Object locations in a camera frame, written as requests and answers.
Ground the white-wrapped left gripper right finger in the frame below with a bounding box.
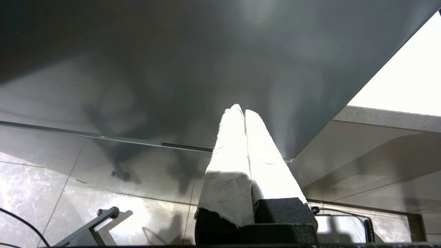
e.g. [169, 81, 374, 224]
[244, 109, 318, 242]

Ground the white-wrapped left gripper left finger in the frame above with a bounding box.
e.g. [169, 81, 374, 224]
[194, 104, 256, 244]

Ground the beige under-counter panel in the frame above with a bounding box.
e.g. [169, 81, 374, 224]
[289, 119, 441, 215]

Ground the grey metal cabinet front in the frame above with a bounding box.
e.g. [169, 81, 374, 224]
[0, 0, 441, 207]

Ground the grey metal stand leg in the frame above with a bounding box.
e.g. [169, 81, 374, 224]
[52, 206, 135, 248]

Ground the black coiled cable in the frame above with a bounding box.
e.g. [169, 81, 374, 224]
[310, 206, 377, 244]

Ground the thin black cable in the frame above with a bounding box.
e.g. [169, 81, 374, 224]
[0, 208, 52, 248]

